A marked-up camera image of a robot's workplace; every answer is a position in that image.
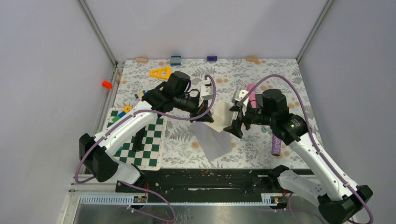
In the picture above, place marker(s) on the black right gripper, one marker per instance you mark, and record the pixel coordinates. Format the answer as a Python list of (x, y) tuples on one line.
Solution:
[(235, 128)]

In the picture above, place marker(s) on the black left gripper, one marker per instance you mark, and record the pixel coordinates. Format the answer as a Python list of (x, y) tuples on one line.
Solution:
[(198, 109)]

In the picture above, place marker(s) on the tan lined letter paper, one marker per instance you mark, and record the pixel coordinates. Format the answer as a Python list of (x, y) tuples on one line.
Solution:
[(222, 117)]

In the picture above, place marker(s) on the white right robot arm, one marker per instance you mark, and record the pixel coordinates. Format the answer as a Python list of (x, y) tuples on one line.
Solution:
[(336, 196)]

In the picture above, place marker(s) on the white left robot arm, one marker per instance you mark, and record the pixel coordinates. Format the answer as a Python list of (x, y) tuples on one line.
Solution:
[(169, 99)]

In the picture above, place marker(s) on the grey paper envelope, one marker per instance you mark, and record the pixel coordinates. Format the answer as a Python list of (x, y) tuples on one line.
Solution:
[(214, 144)]

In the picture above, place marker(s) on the floral patterned table mat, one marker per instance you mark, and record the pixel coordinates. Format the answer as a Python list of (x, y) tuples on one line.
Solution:
[(181, 147)]

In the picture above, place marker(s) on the pink toy microphone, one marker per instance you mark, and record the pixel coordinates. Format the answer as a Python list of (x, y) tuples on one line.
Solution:
[(252, 96)]

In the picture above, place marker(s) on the dark green building baseplate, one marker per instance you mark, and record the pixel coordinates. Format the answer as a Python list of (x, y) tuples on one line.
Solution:
[(258, 101)]

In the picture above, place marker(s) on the purple glitter microphone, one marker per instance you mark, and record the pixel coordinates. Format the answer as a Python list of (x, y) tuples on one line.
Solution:
[(276, 146)]

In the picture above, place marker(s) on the dark purple building brick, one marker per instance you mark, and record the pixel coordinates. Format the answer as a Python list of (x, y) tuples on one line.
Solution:
[(212, 58)]

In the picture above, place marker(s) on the yellow triangle toy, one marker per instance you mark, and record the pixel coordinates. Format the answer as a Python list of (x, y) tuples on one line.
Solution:
[(161, 73)]

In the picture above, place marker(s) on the blue building brick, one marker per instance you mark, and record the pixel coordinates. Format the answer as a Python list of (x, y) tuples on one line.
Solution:
[(175, 60)]

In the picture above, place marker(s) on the right wooden cylinder block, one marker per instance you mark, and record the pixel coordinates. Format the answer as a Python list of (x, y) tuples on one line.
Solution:
[(253, 60)]

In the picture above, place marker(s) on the wooden cylinder block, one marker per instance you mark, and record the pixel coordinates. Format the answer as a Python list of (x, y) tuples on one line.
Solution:
[(141, 60), (253, 60)]

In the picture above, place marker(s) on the wooden toy car blue wheels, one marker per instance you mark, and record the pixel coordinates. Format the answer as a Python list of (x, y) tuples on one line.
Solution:
[(139, 95)]

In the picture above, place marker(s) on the black rectangular bar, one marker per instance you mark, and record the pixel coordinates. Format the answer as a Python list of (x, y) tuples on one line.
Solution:
[(137, 143)]

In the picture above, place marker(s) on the small coloured block toy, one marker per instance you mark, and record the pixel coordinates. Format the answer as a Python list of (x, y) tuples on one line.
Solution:
[(116, 115)]

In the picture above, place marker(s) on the left wooden cylinder block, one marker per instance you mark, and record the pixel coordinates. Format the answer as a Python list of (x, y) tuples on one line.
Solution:
[(141, 60)]

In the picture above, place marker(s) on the orange plastic cap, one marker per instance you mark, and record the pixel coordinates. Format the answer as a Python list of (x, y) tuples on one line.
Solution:
[(107, 84)]

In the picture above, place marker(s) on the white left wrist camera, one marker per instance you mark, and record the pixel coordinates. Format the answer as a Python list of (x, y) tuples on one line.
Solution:
[(206, 90)]

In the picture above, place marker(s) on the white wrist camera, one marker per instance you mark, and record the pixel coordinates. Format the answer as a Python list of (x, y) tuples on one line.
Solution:
[(206, 90), (240, 98)]

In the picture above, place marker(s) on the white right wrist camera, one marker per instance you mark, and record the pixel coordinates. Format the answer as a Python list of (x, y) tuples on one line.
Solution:
[(240, 98)]

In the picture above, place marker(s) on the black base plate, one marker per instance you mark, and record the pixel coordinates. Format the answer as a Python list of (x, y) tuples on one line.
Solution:
[(211, 185)]

